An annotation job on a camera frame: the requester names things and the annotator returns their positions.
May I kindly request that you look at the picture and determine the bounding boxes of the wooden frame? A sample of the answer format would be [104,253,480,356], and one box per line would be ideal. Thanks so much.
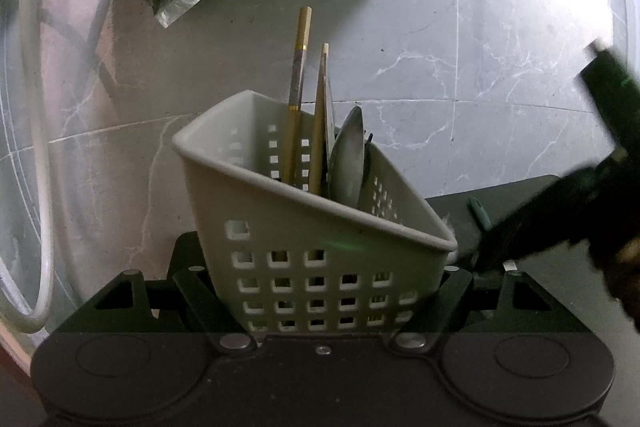
[0,332,42,374]

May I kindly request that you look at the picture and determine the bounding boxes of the gold chopsticks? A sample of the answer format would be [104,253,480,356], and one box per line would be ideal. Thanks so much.
[282,6,314,188]

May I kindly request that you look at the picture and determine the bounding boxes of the white hose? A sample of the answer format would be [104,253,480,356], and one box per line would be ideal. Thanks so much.
[0,0,117,334]

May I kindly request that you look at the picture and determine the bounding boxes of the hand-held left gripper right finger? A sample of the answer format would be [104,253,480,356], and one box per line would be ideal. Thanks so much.
[390,267,593,355]

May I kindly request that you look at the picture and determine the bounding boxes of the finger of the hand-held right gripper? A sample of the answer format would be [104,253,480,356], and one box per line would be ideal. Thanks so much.
[472,162,618,276]
[579,38,640,160]

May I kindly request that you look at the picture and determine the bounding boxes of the white perforated utensil holder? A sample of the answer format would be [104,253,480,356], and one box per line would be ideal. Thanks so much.
[171,90,459,336]

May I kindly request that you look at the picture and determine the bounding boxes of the green-handled knife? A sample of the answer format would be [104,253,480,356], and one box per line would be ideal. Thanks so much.
[467,196,495,234]

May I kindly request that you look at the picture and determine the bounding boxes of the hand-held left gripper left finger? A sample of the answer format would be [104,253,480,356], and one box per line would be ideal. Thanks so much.
[50,268,256,355]

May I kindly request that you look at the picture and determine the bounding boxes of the large metal spoon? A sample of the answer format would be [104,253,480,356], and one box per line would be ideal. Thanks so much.
[329,105,367,208]

